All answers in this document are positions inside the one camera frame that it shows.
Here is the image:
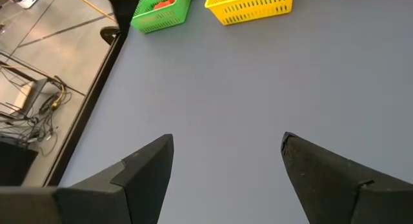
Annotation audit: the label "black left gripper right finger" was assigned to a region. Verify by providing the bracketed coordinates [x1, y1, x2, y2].
[280, 131, 413, 224]

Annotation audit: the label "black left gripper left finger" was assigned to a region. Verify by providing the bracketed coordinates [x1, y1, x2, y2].
[53, 134, 174, 224]

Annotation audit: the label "orange cuboid block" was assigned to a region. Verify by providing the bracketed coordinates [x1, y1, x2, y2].
[153, 0, 172, 10]

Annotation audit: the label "yellow plug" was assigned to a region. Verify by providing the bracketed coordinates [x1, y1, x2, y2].
[50, 91, 66, 110]

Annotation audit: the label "black floor box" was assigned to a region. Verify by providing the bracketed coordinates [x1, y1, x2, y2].
[0, 136, 39, 187]

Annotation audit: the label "grey floor box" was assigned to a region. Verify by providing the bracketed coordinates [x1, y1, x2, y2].
[12, 77, 49, 117]

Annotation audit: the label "black caster foot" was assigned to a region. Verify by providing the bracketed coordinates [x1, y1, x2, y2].
[99, 26, 121, 46]

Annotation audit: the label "green plastic basket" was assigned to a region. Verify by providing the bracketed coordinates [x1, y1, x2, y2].
[130, 0, 193, 35]

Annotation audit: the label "yellow plastic basket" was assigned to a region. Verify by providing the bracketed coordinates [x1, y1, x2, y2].
[204, 0, 294, 26]

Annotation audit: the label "black table edge rail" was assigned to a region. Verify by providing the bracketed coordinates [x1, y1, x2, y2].
[43, 25, 130, 187]

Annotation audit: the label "tangled black floor cables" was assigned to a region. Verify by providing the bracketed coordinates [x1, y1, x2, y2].
[0, 51, 74, 156]

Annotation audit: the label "black frame post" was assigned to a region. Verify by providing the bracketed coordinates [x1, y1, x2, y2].
[100, 0, 148, 34]

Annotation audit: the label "yellow cable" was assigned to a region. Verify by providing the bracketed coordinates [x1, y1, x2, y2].
[72, 0, 116, 22]

